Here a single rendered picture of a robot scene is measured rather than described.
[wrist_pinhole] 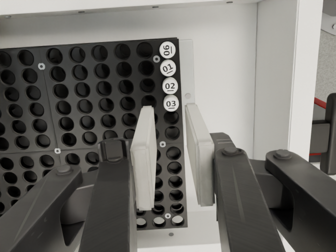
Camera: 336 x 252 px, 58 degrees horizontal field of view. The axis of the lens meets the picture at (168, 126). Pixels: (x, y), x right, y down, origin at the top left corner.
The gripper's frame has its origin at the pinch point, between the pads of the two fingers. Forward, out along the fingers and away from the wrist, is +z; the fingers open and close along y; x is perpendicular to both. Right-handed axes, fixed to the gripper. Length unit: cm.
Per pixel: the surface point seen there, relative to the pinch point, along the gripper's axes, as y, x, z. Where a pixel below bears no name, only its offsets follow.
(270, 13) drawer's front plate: 9.2, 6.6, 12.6
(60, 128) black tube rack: -9.4, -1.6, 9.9
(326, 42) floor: 60, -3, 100
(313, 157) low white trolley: 20.9, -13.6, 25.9
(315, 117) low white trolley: 32, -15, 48
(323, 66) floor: 59, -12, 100
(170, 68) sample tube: 0.3, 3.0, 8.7
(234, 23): 7.0, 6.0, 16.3
